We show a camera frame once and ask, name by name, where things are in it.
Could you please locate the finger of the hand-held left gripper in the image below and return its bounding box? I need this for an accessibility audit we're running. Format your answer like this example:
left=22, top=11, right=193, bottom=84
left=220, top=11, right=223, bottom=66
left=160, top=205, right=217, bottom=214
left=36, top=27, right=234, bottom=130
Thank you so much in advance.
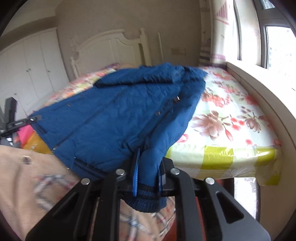
left=23, top=115, right=43, bottom=126

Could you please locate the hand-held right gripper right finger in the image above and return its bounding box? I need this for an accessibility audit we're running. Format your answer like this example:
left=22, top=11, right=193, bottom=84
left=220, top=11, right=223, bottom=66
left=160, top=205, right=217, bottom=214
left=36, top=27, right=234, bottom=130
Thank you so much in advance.
left=158, top=158, right=271, bottom=241

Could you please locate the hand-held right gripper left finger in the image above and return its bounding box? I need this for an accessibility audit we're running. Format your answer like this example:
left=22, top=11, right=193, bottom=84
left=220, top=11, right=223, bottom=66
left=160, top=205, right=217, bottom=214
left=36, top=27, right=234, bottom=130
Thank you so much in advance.
left=25, top=148, right=141, bottom=241

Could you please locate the blue quilted jacket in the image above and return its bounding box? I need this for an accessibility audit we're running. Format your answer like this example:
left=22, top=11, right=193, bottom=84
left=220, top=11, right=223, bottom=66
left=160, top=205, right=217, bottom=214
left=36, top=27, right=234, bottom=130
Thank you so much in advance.
left=29, top=62, right=208, bottom=212

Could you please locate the pink cloth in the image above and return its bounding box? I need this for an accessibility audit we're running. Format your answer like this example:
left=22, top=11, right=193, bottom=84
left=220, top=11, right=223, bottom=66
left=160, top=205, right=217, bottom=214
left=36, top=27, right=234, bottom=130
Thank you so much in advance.
left=17, top=126, right=35, bottom=146

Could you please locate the white wardrobe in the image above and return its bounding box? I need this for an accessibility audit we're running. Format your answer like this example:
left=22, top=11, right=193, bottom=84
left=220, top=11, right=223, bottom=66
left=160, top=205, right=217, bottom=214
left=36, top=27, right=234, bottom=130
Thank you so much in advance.
left=0, top=27, right=70, bottom=121

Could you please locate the person's beige checked clothing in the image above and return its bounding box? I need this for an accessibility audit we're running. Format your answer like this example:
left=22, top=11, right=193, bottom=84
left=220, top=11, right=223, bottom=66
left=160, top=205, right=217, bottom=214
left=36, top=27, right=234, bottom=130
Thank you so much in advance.
left=0, top=145, right=176, bottom=241

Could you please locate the floral bed cover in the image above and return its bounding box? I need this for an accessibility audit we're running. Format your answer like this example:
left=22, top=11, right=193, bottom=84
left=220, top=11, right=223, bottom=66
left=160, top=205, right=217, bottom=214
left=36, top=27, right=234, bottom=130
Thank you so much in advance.
left=45, top=65, right=282, bottom=186

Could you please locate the white bed headboard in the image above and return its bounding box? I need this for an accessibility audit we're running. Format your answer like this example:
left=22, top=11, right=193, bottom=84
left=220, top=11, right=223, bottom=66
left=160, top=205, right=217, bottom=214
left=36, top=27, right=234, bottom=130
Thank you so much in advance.
left=70, top=28, right=152, bottom=78

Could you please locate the beige windowsill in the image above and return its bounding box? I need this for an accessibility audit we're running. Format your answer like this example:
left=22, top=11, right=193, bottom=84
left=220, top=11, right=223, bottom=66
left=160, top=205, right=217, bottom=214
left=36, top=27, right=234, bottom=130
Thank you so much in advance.
left=225, top=61, right=296, bottom=163

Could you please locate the silver stick lamp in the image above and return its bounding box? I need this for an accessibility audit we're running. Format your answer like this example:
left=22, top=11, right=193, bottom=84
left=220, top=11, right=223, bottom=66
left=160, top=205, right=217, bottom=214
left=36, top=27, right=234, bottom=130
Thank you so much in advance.
left=158, top=32, right=165, bottom=63

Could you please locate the printed curtain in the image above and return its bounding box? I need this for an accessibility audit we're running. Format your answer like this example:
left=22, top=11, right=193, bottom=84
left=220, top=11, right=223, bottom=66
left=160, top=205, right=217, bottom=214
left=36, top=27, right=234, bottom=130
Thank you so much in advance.
left=199, top=0, right=243, bottom=67

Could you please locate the dark framed window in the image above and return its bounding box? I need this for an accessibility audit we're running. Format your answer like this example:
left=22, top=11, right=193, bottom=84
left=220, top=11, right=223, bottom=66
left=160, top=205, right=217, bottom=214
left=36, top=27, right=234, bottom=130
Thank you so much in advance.
left=233, top=0, right=296, bottom=91

